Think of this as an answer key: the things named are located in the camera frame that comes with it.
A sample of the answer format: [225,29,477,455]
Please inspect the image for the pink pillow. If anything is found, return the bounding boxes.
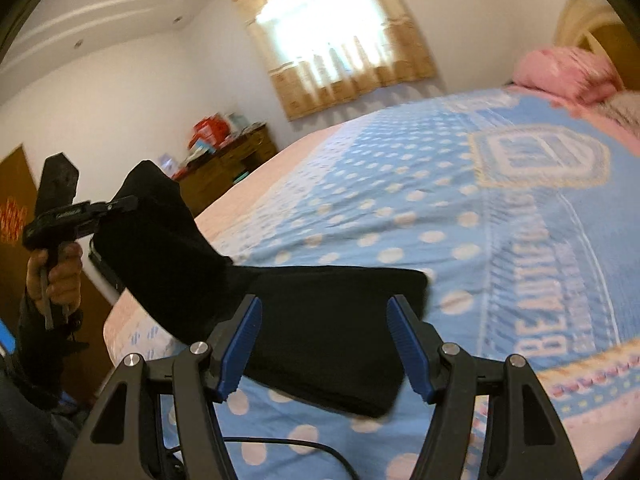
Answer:
[512,47,623,105]

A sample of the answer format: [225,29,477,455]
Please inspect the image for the black pants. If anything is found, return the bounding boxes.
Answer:
[92,159,432,420]

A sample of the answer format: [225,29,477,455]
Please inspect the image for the dark wooden desk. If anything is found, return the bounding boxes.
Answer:
[174,124,278,217]

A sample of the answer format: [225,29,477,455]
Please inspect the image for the cream wooden headboard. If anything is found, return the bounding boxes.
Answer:
[554,0,639,91]

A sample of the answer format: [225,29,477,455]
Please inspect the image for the pink and blue bedspread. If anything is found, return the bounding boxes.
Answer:
[102,84,640,480]

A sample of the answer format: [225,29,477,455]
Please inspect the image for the photo frame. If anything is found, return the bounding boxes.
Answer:
[157,154,180,178]

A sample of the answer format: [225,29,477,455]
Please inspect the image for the black cable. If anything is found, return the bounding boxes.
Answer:
[164,434,362,480]

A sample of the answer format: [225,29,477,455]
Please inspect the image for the striped pillow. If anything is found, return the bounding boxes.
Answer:
[594,91,640,136]

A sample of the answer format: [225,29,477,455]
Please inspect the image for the beige patterned window curtain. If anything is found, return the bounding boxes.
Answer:
[232,0,436,120]

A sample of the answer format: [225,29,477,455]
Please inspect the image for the red gift bag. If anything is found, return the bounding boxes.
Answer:
[188,114,231,150]

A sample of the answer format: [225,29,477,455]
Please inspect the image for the left hand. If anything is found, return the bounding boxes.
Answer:
[25,242,82,315]

